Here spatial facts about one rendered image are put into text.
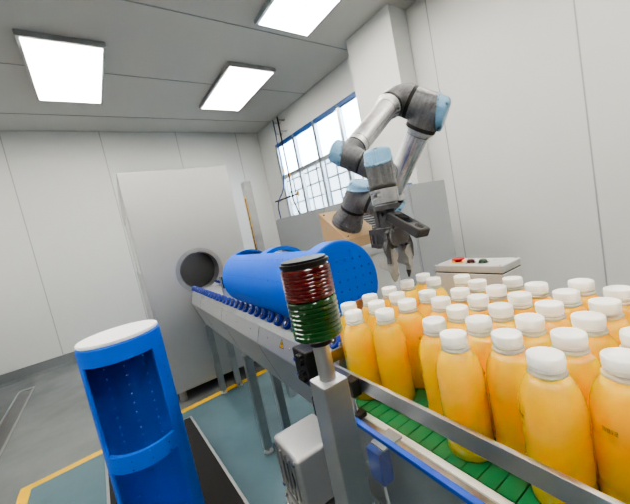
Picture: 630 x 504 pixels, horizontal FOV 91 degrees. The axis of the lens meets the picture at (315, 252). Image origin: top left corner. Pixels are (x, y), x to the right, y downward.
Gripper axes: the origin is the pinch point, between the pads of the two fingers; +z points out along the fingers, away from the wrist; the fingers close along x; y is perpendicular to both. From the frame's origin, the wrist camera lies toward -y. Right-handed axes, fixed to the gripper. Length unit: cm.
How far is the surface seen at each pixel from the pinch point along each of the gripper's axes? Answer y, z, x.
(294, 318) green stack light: -27, -8, 48
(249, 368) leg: 114, 57, 17
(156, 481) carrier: 97, 80, 73
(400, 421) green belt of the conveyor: -18.0, 21.0, 26.8
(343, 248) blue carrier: 16.1, -9.5, 6.8
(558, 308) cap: -38.2, 2.1, 7.5
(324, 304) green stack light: -30, -10, 45
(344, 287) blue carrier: 16.1, 2.2, 9.3
